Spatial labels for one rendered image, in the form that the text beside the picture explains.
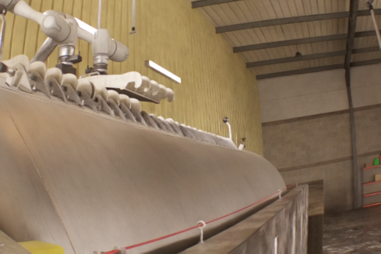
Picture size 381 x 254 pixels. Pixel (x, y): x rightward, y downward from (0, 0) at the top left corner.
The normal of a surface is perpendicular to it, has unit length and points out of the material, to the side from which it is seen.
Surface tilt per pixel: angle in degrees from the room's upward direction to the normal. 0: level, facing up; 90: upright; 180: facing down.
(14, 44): 90
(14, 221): 71
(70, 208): 65
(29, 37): 90
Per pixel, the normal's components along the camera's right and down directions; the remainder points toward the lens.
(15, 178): 0.61, -0.60
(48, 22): -0.06, -0.12
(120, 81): -0.37, -0.17
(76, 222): 0.84, -0.50
